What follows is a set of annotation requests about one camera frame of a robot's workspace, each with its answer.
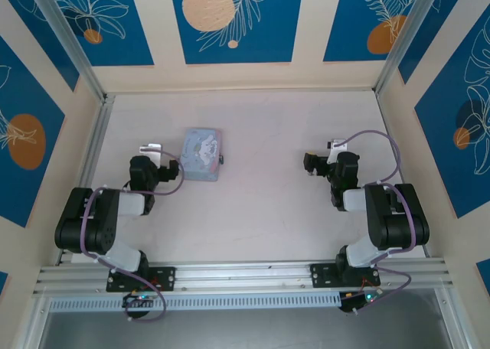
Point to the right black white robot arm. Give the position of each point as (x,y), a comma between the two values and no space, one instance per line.
(398,226)

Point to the blue poster small orange dot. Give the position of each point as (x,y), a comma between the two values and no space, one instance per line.
(126,39)

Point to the grey metal shelf panel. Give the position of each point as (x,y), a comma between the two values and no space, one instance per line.
(245,331)

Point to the light blue zipper pouch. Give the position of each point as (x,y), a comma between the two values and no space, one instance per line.
(199,154)

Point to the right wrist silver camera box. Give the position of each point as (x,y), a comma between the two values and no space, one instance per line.
(338,148)

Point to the aluminium corner post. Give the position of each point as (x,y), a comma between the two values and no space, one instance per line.
(402,39)
(76,50)

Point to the blue poster orange circle fern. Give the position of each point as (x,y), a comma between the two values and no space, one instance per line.
(344,39)

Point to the blue poster white flower outline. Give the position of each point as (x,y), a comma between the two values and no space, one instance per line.
(38,39)
(432,31)

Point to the aluminium table side rail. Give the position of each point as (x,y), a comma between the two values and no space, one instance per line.
(97,134)
(390,134)

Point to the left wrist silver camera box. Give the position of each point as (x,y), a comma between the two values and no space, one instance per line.
(153,151)

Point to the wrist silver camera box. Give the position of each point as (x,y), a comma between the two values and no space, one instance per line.
(338,148)
(153,151)

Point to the blue poster large peach circle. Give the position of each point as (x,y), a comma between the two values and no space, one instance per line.
(268,39)

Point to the long aluminium base rail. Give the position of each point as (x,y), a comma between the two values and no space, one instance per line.
(245,276)

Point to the blue poster orange circle flower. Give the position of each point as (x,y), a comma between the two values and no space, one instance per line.
(440,154)
(23,96)

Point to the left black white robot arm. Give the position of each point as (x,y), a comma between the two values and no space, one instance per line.
(76,226)

